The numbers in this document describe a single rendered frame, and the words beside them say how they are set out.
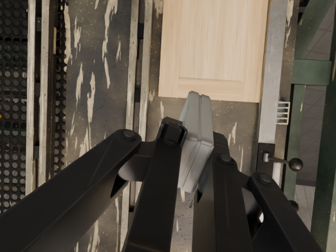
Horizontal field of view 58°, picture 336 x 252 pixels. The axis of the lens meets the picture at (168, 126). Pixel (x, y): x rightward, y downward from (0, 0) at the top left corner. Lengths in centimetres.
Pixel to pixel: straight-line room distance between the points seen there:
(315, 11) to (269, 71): 43
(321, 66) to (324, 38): 146
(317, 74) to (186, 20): 46
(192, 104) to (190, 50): 77
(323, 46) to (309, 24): 126
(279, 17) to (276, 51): 10
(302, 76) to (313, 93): 196
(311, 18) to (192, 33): 55
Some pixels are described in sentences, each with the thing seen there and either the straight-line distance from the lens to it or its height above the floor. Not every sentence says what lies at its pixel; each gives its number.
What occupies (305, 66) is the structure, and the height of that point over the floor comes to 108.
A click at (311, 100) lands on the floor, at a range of 312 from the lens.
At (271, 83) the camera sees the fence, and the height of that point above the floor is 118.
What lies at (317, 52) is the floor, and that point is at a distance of 265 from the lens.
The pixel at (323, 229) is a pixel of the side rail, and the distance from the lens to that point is 114.
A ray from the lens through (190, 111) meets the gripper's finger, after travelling 17.
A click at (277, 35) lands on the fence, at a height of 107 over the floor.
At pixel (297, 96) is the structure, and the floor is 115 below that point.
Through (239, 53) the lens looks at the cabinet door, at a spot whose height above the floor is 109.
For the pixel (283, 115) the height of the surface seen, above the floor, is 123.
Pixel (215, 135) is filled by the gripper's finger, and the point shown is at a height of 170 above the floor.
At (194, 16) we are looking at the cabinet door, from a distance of 97.
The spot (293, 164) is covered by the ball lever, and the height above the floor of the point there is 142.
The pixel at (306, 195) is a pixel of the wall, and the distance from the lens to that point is 469.
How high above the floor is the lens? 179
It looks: 33 degrees down
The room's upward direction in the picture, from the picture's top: 177 degrees counter-clockwise
